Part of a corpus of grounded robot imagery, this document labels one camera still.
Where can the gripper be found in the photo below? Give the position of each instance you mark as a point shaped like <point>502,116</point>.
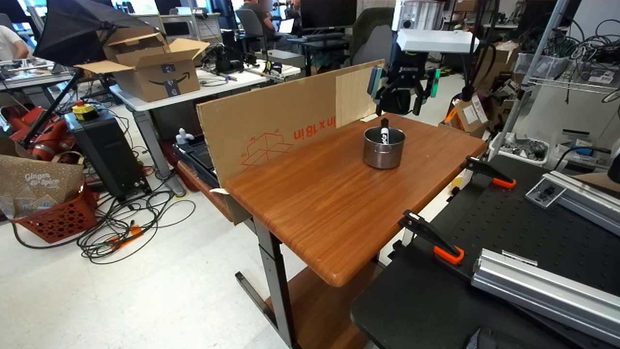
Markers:
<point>409,68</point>

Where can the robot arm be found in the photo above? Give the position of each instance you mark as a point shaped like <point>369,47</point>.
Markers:
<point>436,40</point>

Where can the black marker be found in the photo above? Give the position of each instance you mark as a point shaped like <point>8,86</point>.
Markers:
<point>384,133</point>

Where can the metal mug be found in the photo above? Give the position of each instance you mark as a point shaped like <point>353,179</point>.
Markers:
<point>383,155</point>

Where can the grey office chair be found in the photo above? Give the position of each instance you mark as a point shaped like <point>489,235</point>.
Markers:
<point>373,41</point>

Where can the small cardboard box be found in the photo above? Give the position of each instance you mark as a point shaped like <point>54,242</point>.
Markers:
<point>467,116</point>

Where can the black desk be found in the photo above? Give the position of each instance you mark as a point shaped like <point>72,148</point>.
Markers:
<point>319,46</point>

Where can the monitor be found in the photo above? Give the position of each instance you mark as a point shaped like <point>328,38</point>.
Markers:
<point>329,13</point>

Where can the black and orange clamp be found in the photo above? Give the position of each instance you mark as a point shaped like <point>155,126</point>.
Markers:
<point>431,237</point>
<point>487,170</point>

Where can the white bin of parts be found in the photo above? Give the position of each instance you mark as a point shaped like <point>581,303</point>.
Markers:
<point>520,148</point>

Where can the cardboard panel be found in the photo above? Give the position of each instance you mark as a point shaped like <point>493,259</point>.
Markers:
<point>271,126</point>

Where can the person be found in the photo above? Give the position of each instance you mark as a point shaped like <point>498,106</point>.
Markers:
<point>264,14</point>
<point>9,43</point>

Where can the dark office chair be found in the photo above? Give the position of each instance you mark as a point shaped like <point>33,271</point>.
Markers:
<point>249,26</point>

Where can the white spray bottle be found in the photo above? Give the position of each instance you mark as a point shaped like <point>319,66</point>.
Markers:
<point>184,136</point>

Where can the open cardboard box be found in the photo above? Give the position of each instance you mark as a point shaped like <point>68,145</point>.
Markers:
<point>155,72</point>

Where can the white desk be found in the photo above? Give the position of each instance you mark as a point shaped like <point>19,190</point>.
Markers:
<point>145,104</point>

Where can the black controller box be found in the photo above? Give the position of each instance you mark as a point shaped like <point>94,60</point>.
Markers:
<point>109,155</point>

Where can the yellow emergency stop button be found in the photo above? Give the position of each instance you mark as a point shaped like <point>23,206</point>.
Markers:
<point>85,111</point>

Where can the black photo umbrella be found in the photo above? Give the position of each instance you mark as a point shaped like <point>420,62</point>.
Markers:
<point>77,29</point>

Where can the red machine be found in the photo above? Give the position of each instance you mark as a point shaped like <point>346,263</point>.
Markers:
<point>43,135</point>

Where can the red plastic basket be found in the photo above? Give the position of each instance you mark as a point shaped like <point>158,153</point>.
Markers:
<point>58,220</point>

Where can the brown paper bag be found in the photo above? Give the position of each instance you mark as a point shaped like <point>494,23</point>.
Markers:
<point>38,184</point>

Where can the aluminium rail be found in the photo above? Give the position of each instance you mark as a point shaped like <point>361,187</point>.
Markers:
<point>581,198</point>
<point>547,291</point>

